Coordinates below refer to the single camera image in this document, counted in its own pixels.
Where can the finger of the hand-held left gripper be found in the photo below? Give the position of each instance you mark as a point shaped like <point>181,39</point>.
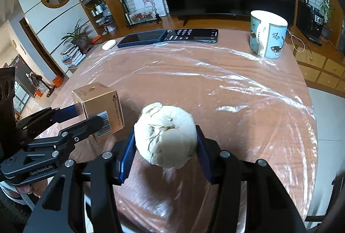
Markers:
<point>86,125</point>
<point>66,113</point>

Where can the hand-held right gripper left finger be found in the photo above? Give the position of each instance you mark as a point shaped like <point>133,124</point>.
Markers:
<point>126,157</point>

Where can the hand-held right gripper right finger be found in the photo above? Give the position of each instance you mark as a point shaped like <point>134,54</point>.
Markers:
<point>205,157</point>

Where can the brown cardboard box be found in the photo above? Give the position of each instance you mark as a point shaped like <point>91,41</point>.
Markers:
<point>102,103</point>

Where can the paper-wrapped round tea cake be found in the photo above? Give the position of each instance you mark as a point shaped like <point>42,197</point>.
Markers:
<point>167,138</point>

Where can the person's left hand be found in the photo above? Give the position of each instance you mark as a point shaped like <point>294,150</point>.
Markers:
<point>29,190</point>

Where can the black chair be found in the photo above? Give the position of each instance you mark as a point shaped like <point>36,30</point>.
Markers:
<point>6,114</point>
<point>338,185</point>

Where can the stack of books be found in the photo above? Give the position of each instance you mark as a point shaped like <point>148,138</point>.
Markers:
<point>72,56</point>

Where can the potted plant in brown pot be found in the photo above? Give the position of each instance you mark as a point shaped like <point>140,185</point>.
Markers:
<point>80,40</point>

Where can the white computer mouse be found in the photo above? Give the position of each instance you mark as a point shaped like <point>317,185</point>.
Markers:
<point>109,45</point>

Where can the dark phone with blue case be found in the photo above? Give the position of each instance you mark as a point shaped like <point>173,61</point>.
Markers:
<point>142,37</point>

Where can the red flower painting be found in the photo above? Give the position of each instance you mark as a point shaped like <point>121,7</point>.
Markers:
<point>141,17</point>

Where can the black remote control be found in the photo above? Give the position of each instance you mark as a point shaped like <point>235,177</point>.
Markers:
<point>188,35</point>

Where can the blue bird print mug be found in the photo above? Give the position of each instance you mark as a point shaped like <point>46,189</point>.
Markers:
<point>272,39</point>

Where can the wooden sideboard with drawers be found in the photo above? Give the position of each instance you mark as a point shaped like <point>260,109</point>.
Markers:
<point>320,68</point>

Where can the black coffee machine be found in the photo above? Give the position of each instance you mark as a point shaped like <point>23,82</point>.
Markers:
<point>312,22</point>

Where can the small green potted plant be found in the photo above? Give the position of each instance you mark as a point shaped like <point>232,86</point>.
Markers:
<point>326,10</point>

